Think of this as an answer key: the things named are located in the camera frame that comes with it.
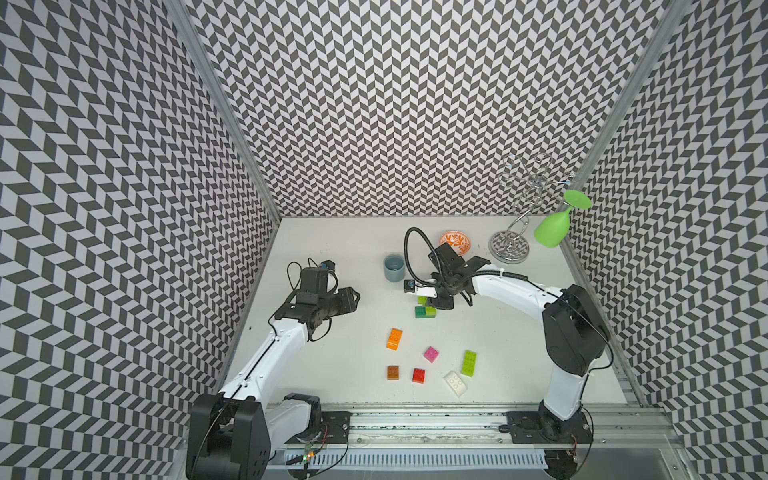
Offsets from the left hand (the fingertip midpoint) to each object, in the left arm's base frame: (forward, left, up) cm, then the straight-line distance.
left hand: (352, 299), depth 85 cm
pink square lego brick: (-12, -23, -10) cm, 28 cm away
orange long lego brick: (-8, -12, -9) cm, 17 cm away
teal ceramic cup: (+15, -12, -6) cm, 21 cm away
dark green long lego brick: (0, -20, -9) cm, 22 cm away
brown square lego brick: (-17, -12, -9) cm, 23 cm away
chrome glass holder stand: (+45, -60, +10) cm, 76 cm away
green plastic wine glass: (+15, -58, +13) cm, 61 cm away
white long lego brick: (-20, -28, -9) cm, 36 cm away
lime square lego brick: (0, -23, -8) cm, 25 cm away
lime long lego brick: (-15, -33, -10) cm, 38 cm away
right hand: (+3, -23, -5) cm, 24 cm away
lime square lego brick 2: (+1, -21, -2) cm, 21 cm away
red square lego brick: (-18, -19, -9) cm, 28 cm away
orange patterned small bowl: (+28, -35, -8) cm, 46 cm away
